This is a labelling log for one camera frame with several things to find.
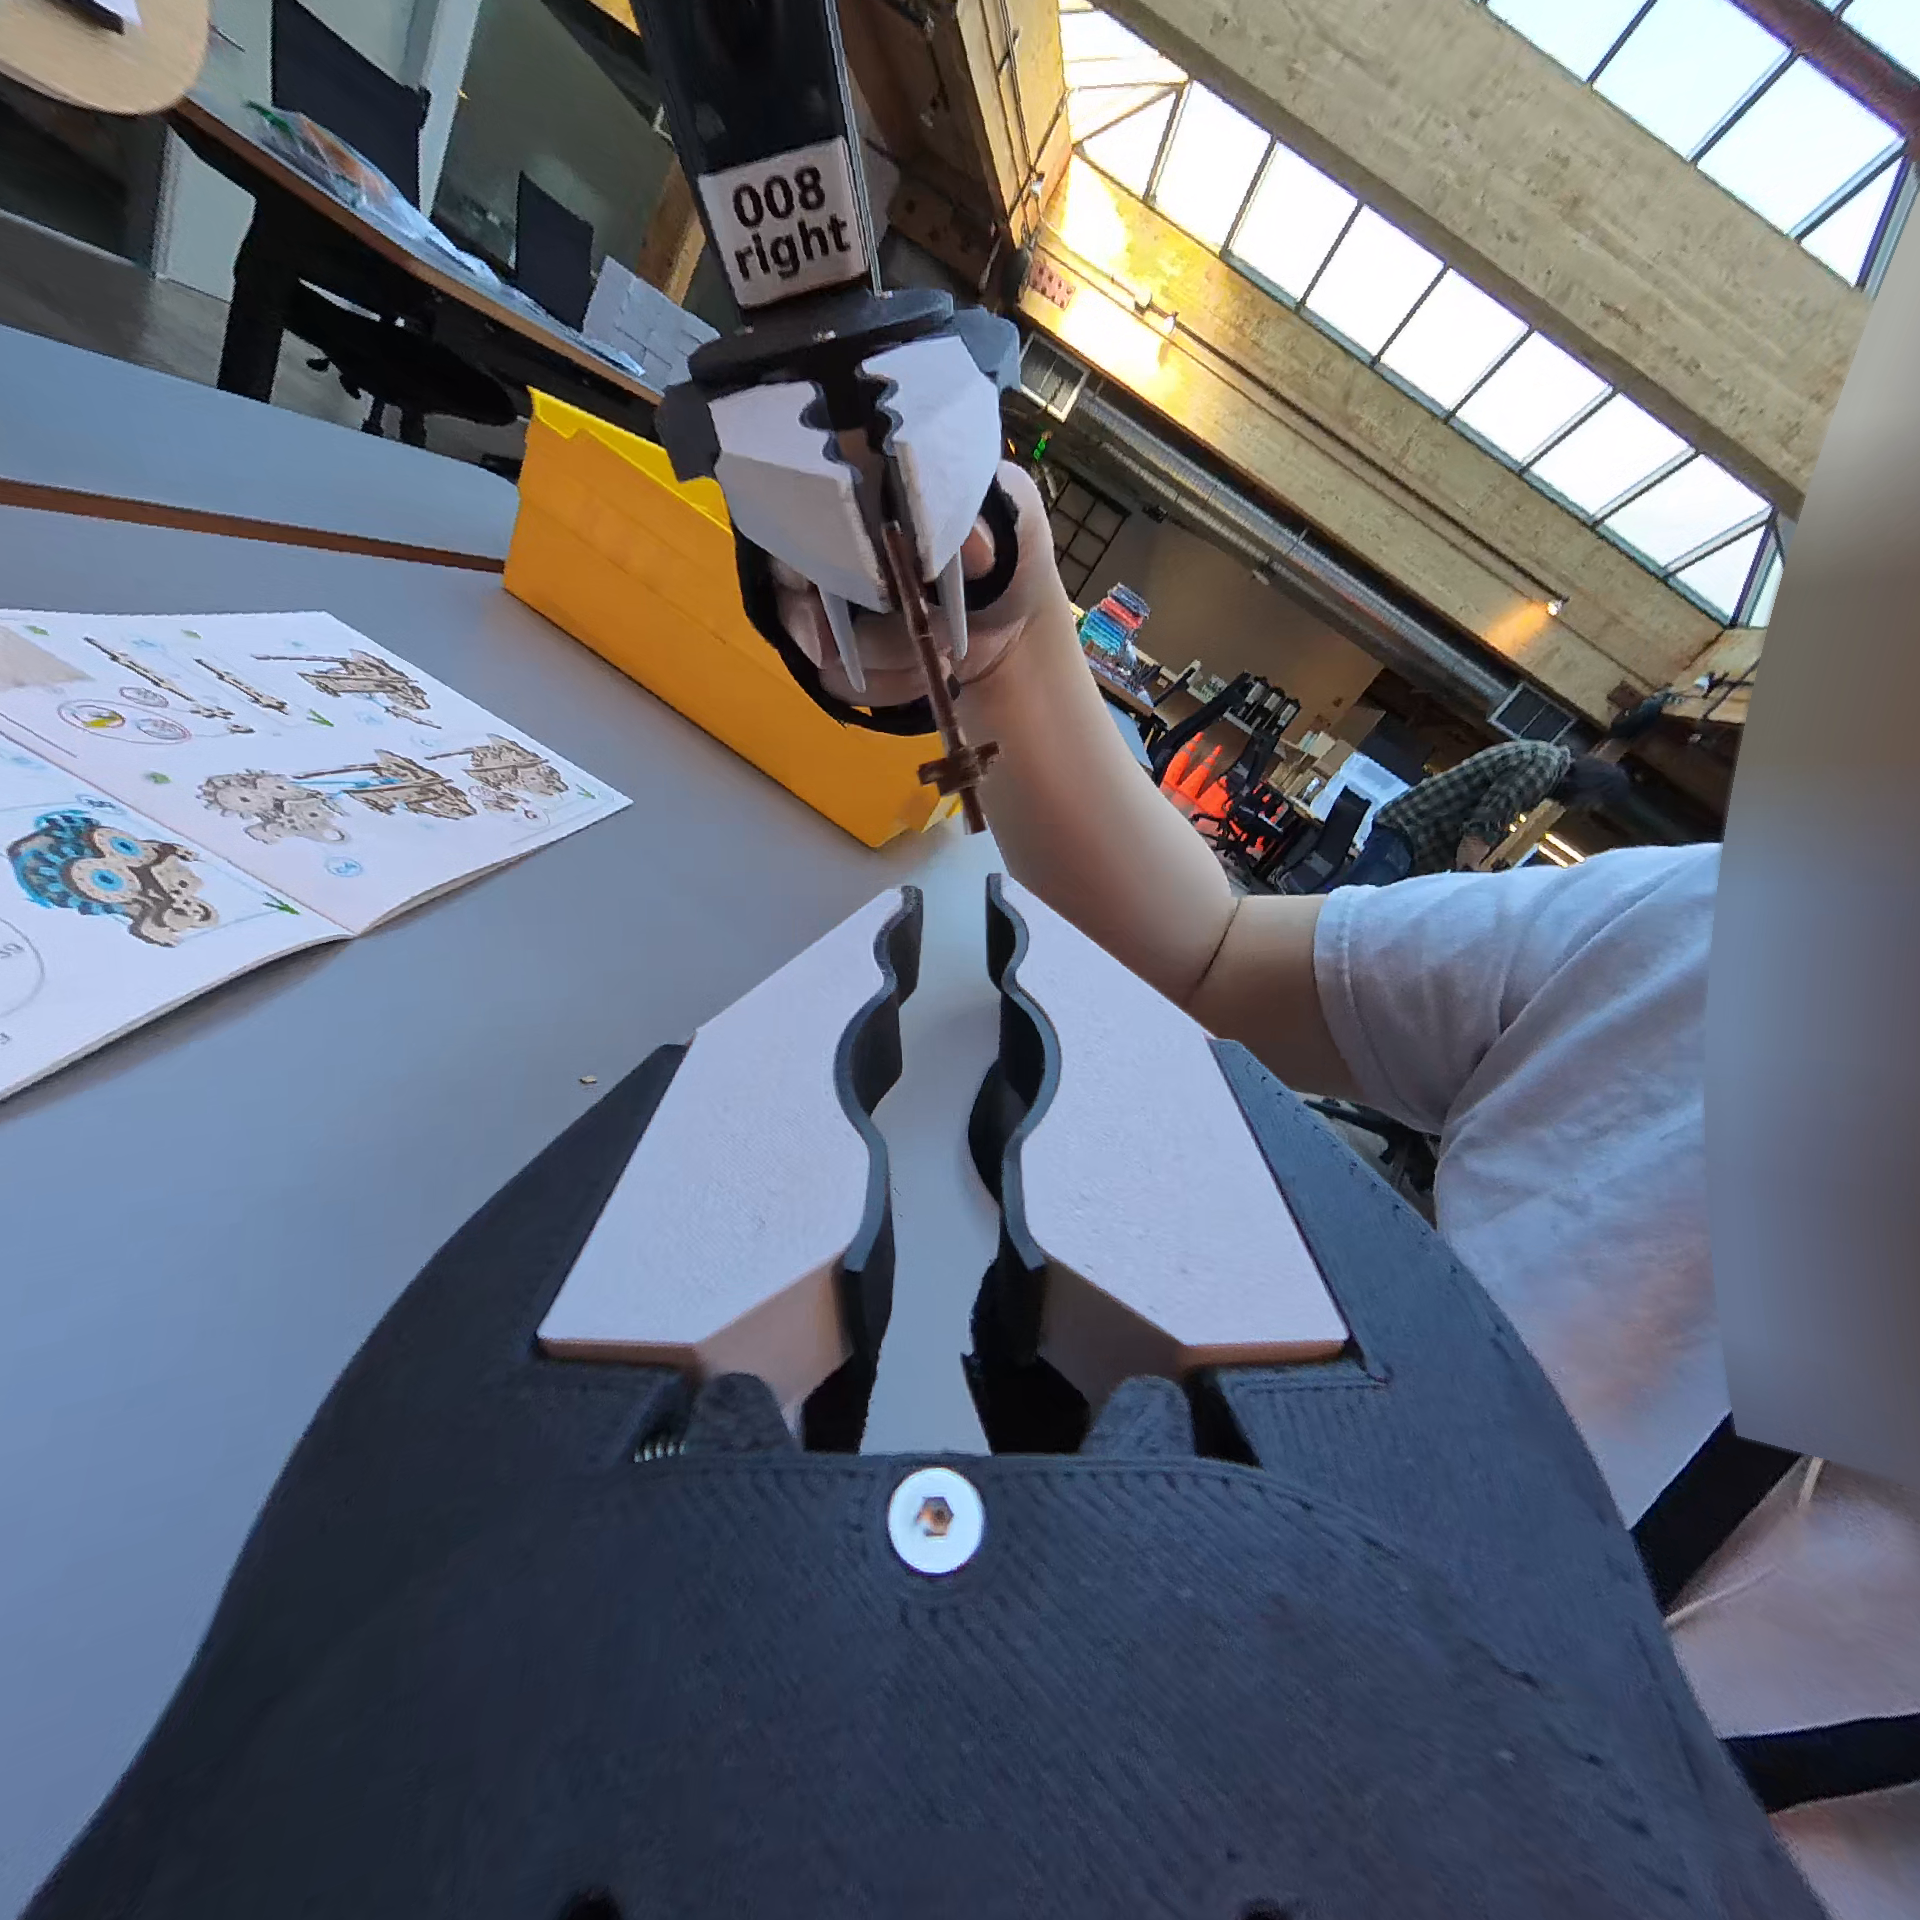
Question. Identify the round wooden table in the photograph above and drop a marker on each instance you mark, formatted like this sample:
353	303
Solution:
105	67

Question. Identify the person's right hand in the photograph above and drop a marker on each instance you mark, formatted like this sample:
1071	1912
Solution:
1019	615

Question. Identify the stack of white boxes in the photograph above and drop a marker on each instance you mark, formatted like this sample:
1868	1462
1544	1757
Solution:
637	321

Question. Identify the person's white t-shirt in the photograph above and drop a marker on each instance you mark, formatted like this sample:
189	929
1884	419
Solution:
1529	1081

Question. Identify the silver ventilation duct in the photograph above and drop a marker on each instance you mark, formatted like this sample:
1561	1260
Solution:
1275	525

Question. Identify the grey desk with brown edge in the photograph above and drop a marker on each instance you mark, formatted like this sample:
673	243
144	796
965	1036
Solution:
224	436

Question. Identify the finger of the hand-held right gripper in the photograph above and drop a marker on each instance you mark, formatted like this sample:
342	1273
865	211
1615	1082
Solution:
794	495
944	450

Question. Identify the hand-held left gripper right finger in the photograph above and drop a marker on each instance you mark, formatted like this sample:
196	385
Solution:
1170	1200

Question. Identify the wall vent grille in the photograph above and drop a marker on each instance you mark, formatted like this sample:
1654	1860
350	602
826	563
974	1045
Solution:
1054	374

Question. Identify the person's right forearm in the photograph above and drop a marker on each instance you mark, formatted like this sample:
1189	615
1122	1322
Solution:
1110	839

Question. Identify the wooden axle part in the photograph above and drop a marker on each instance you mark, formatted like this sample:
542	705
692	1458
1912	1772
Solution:
942	690

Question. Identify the model instruction booklet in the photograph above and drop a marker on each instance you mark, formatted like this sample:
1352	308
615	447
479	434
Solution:
299	839

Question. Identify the wooden background desk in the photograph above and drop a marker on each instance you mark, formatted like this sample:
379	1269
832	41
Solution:
421	262

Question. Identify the black office chair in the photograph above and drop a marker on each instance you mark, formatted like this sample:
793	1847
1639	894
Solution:
351	105

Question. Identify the skylight windows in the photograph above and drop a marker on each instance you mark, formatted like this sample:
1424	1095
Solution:
1290	224

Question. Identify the orange traffic cone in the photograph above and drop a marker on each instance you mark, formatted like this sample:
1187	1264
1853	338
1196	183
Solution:
1193	780

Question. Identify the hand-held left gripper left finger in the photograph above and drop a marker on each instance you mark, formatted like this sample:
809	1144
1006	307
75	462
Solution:
720	1185

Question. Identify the yellow plastic bin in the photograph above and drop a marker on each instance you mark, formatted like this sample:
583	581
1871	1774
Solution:
645	600

